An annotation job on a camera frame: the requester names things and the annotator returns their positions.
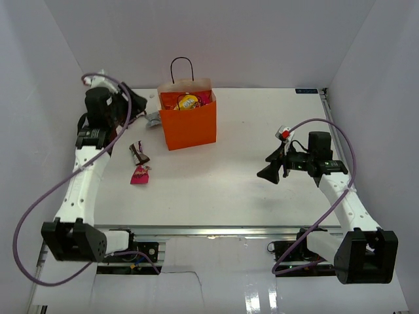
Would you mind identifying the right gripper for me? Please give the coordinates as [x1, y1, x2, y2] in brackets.
[257, 142, 315, 184]

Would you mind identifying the silver clear snack packet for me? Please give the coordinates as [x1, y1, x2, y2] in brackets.
[145, 111, 162, 129]

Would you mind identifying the large red chips bag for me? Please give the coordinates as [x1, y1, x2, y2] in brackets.
[160, 92, 182, 110]

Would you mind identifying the dark brown snack bar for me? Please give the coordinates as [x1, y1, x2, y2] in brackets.
[129, 141, 150, 166]

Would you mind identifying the yellow snack packet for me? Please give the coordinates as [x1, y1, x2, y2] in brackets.
[174, 94, 203, 111]

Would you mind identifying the pink snack packet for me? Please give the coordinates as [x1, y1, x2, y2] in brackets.
[130, 165, 151, 185]

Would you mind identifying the crimson snack packet with battery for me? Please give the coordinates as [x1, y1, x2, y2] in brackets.
[195, 90, 212, 107]

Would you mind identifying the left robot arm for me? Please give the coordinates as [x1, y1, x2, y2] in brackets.
[41, 82, 147, 262]

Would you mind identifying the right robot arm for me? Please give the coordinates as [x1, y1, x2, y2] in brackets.
[257, 128, 398, 284]

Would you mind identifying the orange paper bag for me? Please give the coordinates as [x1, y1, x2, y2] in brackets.
[157, 56, 217, 150]

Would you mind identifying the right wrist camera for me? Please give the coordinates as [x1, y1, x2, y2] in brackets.
[275, 125, 295, 154]

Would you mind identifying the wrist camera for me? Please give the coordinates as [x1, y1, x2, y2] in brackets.
[82, 69, 118, 94]
[275, 125, 295, 154]

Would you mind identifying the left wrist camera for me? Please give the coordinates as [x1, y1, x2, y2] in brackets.
[82, 69, 118, 94]

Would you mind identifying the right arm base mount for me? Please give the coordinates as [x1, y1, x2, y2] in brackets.
[266, 239, 335, 278]

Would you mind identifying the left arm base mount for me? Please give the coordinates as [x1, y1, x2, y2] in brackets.
[102, 236, 159, 264]

